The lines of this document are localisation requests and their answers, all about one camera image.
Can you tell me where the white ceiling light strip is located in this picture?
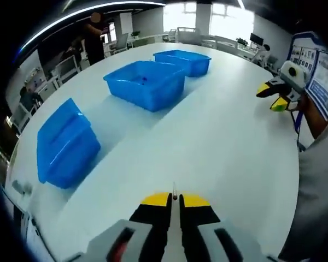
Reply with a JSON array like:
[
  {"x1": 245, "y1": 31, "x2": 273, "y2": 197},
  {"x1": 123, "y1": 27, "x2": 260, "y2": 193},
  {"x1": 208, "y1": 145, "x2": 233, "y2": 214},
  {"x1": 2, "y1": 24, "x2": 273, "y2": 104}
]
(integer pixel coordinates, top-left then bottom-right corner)
[{"x1": 19, "y1": 0, "x2": 166, "y2": 53}]

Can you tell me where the blue-framed wall poster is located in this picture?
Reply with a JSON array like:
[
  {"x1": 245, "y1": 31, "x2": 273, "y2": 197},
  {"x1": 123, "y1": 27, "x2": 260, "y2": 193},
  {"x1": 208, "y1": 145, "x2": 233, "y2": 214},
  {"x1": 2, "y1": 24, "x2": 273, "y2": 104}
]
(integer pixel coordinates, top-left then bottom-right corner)
[{"x1": 289, "y1": 31, "x2": 328, "y2": 121}]

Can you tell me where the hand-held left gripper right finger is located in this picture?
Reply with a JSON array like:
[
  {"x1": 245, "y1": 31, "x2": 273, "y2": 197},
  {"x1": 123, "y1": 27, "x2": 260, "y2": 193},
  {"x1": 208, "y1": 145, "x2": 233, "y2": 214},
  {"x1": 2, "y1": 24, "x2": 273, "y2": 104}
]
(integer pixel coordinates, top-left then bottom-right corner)
[{"x1": 179, "y1": 193, "x2": 282, "y2": 262}]

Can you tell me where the grey rounded object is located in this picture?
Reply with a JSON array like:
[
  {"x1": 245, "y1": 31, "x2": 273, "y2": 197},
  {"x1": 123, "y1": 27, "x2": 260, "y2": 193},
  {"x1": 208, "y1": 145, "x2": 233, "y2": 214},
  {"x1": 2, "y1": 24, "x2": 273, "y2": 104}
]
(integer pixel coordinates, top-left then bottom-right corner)
[{"x1": 11, "y1": 179, "x2": 34, "y2": 196}]

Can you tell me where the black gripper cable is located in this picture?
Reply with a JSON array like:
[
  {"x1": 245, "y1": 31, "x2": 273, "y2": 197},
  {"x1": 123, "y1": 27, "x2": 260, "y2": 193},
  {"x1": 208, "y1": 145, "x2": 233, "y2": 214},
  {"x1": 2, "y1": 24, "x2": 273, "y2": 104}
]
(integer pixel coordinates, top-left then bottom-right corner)
[{"x1": 289, "y1": 109, "x2": 304, "y2": 150}]

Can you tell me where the blue plastic bin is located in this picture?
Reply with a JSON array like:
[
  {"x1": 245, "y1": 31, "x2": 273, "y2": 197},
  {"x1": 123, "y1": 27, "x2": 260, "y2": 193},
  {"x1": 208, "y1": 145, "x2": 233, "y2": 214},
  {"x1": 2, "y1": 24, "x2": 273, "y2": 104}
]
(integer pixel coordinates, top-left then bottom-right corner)
[
  {"x1": 36, "y1": 97, "x2": 102, "y2": 189},
  {"x1": 153, "y1": 49, "x2": 212, "y2": 78},
  {"x1": 102, "y1": 60, "x2": 187, "y2": 113}
]

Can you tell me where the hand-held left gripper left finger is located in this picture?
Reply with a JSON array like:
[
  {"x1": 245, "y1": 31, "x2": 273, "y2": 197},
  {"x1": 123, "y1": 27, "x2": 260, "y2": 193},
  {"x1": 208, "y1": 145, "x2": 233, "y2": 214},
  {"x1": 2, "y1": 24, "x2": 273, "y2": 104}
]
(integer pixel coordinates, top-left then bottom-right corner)
[{"x1": 67, "y1": 192, "x2": 173, "y2": 262}]

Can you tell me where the person's torso in grey shirt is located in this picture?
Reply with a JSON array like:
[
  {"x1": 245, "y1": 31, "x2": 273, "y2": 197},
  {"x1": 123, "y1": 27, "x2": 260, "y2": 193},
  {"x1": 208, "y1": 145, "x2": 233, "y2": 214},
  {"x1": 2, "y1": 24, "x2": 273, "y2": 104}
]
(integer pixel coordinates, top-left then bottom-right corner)
[{"x1": 278, "y1": 120, "x2": 328, "y2": 261}]

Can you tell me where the black desk monitor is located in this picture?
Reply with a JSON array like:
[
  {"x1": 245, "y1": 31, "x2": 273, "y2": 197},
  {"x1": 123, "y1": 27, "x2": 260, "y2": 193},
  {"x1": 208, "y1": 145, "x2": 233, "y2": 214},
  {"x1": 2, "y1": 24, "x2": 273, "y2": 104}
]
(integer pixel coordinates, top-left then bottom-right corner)
[{"x1": 249, "y1": 32, "x2": 265, "y2": 46}]

